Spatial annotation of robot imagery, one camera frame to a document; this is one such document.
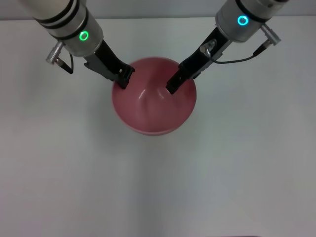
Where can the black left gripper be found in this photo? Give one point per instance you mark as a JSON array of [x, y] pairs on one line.
[[103, 64]]

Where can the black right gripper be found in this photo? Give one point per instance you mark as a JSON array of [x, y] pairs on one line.
[[197, 63]]

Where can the pink plastic bowl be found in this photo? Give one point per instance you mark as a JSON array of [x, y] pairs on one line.
[[153, 116]]

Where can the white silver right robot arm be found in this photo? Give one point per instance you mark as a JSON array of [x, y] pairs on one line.
[[237, 29]]

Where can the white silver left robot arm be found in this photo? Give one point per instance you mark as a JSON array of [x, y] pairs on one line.
[[69, 22]]

